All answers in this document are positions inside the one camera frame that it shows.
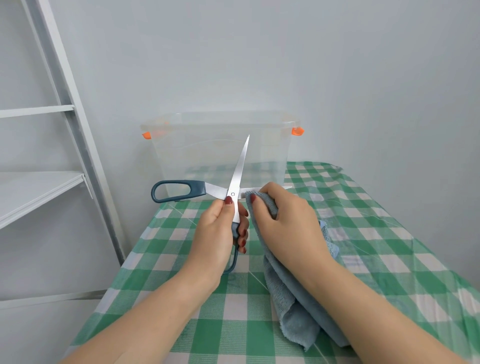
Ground blue handled steel scissors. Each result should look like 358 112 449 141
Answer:
150 134 294 275

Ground blue microfibre cloth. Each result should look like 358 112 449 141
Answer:
243 190 352 353

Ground person's left hand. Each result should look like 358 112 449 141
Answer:
174 195 250 301

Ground person's right forearm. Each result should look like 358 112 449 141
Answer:
311 262 470 364

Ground person's left forearm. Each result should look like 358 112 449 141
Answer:
59 271 215 364

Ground person's right hand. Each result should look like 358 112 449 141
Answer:
245 181 338 297

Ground clear plastic storage box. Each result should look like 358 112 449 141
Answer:
139 111 305 203

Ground green white checkered tablecloth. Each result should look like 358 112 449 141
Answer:
61 161 480 364

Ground white metal shelf rack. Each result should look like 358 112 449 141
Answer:
0 0 127 310

